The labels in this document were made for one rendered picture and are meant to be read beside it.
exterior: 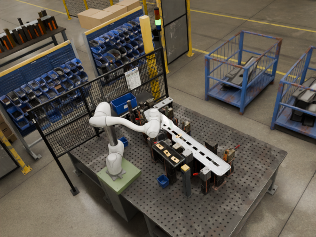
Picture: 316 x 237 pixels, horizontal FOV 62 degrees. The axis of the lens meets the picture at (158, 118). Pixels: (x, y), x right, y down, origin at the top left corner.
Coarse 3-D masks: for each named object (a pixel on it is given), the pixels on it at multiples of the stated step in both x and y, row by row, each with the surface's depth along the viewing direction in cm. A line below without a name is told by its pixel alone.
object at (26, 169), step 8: (0, 136) 378; (0, 144) 385; (8, 144) 391; (0, 152) 391; (8, 152) 398; (16, 152) 406; (0, 160) 396; (8, 160) 405; (16, 160) 418; (0, 168) 401; (8, 168) 410; (16, 168) 419; (24, 168) 427; (0, 176) 406
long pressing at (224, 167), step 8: (144, 112) 349; (160, 112) 346; (168, 120) 332; (176, 128) 319; (184, 136) 307; (184, 144) 298; (192, 144) 296; (200, 144) 295; (208, 152) 285; (200, 160) 277; (208, 160) 276; (216, 160) 275; (216, 168) 268; (224, 168) 266
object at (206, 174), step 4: (204, 168) 262; (208, 168) 261; (200, 172) 262; (204, 172) 259; (208, 172) 259; (200, 176) 267; (204, 176) 260; (208, 176) 264; (204, 180) 264; (208, 180) 269; (204, 184) 271; (208, 184) 274; (204, 188) 274; (208, 188) 277; (200, 192) 283; (204, 192) 279; (208, 192) 282
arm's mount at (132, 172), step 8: (104, 168) 314; (128, 168) 312; (136, 168) 311; (104, 176) 306; (128, 176) 304; (136, 176) 307; (112, 184) 297; (120, 184) 296; (128, 184) 301; (120, 192) 295
